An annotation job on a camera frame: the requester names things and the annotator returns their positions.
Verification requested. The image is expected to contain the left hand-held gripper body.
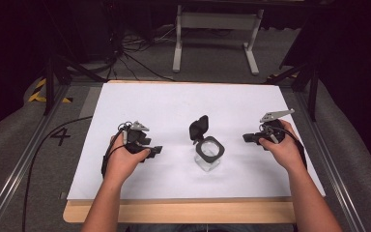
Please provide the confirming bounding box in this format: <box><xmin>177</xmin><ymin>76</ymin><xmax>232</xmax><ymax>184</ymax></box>
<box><xmin>118</xmin><ymin>120</ymin><xmax>153</xmax><ymax>155</ymax></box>

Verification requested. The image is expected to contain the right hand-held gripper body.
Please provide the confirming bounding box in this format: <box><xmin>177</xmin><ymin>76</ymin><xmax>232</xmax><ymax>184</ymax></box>
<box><xmin>256</xmin><ymin>108</ymin><xmax>296</xmax><ymax>151</ymax></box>

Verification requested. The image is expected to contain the person's right hand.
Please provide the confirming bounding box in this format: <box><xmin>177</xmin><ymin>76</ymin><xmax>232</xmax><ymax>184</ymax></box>
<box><xmin>258</xmin><ymin>119</ymin><xmax>304</xmax><ymax>172</ymax></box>

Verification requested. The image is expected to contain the person's left hand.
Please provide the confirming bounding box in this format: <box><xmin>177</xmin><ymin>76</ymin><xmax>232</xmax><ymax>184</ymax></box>
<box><xmin>103</xmin><ymin>134</ymin><xmax>152</xmax><ymax>186</ymax></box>

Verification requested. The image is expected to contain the clear jar with black lid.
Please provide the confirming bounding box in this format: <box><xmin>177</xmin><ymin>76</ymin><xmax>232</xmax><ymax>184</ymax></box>
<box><xmin>188</xmin><ymin>114</ymin><xmax>226</xmax><ymax>173</ymax></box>

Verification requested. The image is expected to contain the white table sheet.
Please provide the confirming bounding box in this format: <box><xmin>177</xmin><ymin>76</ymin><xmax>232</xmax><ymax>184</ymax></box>
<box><xmin>66</xmin><ymin>81</ymin><xmax>327</xmax><ymax>201</ymax></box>

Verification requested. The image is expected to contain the black metal stand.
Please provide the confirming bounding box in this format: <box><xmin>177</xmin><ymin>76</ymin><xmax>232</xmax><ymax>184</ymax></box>
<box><xmin>43</xmin><ymin>53</ymin><xmax>108</xmax><ymax>116</ymax></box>
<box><xmin>264</xmin><ymin>59</ymin><xmax>321</xmax><ymax>123</ymax></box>

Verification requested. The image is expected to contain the yellow black floor tape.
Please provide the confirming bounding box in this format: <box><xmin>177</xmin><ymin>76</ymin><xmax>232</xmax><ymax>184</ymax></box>
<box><xmin>27</xmin><ymin>78</ymin><xmax>73</xmax><ymax>104</ymax></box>

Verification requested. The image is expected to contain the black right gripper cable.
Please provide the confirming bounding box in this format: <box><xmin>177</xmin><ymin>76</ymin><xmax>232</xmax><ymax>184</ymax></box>
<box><xmin>264</xmin><ymin>125</ymin><xmax>308</xmax><ymax>170</ymax></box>

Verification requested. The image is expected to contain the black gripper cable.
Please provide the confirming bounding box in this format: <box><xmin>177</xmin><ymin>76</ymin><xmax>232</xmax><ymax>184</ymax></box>
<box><xmin>264</xmin><ymin>125</ymin><xmax>308</xmax><ymax>170</ymax></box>
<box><xmin>100</xmin><ymin>126</ymin><xmax>128</xmax><ymax>179</ymax></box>

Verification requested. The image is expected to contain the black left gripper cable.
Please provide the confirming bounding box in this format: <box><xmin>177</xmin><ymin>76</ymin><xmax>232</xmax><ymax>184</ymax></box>
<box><xmin>100</xmin><ymin>126</ymin><xmax>128</xmax><ymax>179</ymax></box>

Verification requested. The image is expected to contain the bundle of black floor cables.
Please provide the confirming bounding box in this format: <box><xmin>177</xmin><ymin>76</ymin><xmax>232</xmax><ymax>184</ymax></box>
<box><xmin>104</xmin><ymin>23</ymin><xmax>177</xmax><ymax>82</ymax></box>

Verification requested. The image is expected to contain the black floor cable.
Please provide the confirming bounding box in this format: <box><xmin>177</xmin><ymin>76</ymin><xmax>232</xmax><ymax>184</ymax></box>
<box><xmin>21</xmin><ymin>115</ymin><xmax>94</xmax><ymax>232</ymax></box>

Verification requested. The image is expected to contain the white metal table frame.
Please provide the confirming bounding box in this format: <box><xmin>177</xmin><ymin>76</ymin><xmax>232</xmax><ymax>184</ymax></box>
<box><xmin>172</xmin><ymin>4</ymin><xmax>265</xmax><ymax>76</ymax></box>

